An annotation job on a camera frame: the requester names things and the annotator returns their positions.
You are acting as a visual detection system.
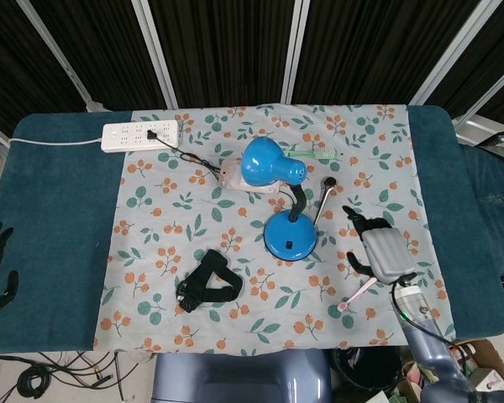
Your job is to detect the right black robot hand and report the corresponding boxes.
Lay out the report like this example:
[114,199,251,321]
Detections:
[342,204,417,286]

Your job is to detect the blue gooseneck desk lamp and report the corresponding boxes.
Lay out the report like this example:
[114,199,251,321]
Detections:
[239,136,318,262]

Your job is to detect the pink toothbrush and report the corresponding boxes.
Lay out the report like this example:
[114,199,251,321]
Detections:
[338,276,379,312]

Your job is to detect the teal table cover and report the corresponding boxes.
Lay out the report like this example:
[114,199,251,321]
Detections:
[0,104,504,352]

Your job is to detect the silver metal scoop tool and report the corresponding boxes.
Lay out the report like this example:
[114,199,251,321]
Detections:
[312,176,338,228]

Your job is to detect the green plastic brush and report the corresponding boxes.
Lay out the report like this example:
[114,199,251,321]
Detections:
[286,146,342,161]

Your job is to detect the blue jeans of person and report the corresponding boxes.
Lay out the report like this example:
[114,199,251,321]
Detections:
[461,144,504,279]

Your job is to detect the black waste bin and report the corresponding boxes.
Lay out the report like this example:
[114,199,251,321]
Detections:
[331,347,405,400]

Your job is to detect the cardboard box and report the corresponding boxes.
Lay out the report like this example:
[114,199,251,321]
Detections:
[448,338,504,395]

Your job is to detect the white power strip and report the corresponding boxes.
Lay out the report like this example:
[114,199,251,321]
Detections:
[101,119,181,154]

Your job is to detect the blue-grey robot torso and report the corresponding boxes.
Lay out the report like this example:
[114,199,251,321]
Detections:
[150,349,333,403]

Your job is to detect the floral orange fruit tablecloth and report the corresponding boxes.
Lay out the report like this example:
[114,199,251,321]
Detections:
[92,102,457,353]

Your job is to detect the black slatted partition screen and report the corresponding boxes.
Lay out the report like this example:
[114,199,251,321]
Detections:
[0,0,504,144]

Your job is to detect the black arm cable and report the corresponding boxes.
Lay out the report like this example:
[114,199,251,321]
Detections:
[392,272,463,350]

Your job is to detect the white power strip cable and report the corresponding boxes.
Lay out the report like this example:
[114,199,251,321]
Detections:
[8,136,104,148]

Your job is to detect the black coiled floor cable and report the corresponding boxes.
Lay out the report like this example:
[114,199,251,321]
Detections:
[16,364,52,398]

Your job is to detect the black elastic head strap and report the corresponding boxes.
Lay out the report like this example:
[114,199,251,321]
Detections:
[175,249,244,314]

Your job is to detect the black power cable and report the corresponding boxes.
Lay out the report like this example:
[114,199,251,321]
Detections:
[145,130,236,177]

